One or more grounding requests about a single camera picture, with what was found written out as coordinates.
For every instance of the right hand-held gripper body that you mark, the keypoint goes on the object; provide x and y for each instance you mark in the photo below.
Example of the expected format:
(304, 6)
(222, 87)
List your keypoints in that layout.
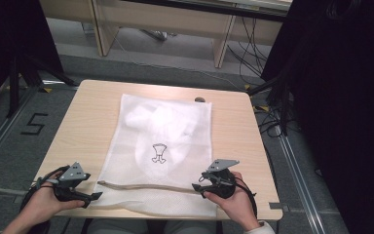
(222, 183)

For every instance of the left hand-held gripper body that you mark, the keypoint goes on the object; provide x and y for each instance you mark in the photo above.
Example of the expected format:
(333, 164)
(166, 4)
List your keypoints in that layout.
(73, 175)

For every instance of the white mesh laundry bag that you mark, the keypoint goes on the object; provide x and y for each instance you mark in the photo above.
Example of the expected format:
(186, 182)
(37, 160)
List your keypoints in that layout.
(162, 182)

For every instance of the person's right hand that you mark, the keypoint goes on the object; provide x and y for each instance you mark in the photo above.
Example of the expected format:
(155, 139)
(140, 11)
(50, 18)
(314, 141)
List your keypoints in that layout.
(238, 204)

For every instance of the person's left hand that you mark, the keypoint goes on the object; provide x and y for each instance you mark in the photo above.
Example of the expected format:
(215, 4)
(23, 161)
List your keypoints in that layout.
(42, 203)

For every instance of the person's legs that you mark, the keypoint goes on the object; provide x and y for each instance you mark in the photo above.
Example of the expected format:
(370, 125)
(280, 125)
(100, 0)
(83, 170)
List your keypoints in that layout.
(120, 226)

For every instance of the white garment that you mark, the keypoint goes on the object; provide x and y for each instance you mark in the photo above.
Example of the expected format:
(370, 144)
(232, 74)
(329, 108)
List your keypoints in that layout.
(162, 123)

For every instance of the round table grommet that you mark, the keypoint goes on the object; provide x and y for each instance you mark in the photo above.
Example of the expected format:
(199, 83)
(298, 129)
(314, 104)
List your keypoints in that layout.
(199, 99)

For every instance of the black metal stand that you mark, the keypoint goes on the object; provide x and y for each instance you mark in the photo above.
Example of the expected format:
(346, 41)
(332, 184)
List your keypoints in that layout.
(284, 104)
(13, 84)

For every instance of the black curtain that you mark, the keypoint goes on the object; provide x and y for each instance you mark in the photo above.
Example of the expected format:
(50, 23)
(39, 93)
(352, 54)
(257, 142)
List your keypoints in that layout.
(344, 97)
(9, 39)

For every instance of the grey power strip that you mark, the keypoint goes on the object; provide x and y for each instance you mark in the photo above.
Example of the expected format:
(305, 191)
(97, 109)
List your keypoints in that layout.
(157, 34)

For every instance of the beige wooden desk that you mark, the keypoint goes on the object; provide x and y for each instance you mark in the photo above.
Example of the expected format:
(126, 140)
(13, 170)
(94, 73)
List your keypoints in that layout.
(162, 19)

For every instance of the metal floor rail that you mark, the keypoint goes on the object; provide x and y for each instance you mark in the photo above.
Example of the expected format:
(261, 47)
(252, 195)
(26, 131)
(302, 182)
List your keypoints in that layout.
(300, 182)
(3, 130)

